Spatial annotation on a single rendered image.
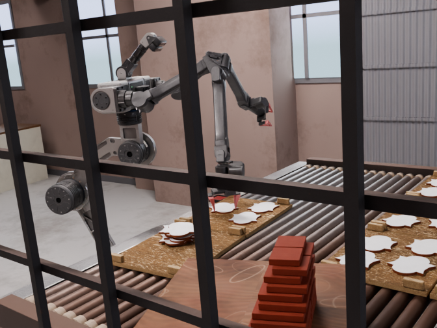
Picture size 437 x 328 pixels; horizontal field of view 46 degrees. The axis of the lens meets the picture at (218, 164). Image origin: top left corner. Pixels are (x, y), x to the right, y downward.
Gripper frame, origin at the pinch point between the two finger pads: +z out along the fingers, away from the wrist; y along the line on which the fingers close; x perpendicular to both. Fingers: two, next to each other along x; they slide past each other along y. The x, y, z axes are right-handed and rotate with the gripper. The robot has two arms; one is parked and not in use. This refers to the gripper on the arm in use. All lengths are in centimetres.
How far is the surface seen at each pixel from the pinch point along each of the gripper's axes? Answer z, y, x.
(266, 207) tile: 0.8, 17.9, -4.8
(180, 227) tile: -3.3, -22.9, -26.3
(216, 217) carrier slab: 1.7, -5.1, -5.4
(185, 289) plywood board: -8, -29, -90
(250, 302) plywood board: -8, -14, -103
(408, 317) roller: 4, 30, -103
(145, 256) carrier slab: 2, -38, -38
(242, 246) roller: 3.8, -1.1, -37.1
